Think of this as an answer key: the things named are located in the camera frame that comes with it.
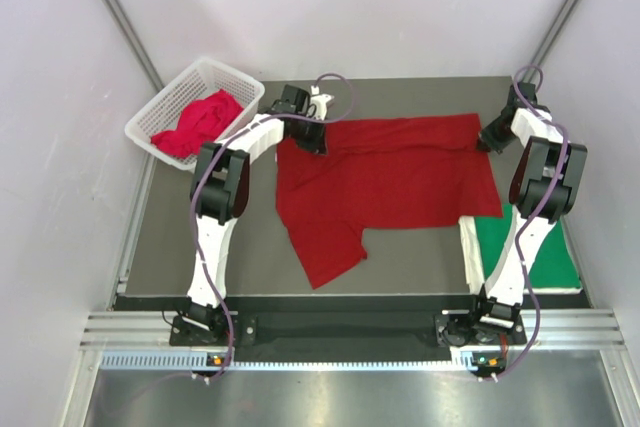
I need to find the dark red t shirt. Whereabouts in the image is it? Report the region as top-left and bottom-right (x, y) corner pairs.
(276, 113), (503, 289)

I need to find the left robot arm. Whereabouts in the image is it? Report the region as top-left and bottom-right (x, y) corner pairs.
(173, 85), (334, 345)

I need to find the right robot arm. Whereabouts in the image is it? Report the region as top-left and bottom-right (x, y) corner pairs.
(466, 81), (588, 343)

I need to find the pink red t shirt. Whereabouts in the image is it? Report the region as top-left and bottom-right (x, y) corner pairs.
(151, 90), (243, 159)

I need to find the white plastic basket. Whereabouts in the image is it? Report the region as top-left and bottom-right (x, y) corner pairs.
(125, 58), (265, 171)

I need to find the folded white t shirt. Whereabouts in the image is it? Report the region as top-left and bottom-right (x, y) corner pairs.
(458, 214), (584, 297)

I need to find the folded green t shirt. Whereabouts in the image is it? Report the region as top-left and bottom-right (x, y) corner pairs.
(472, 202), (582, 293)

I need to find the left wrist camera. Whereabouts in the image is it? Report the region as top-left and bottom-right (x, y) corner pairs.
(306, 85), (335, 121)

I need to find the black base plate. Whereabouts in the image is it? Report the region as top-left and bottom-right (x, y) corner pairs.
(114, 294), (527, 362)

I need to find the grey slotted cable duct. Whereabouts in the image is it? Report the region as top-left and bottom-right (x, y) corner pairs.
(100, 351), (477, 372)

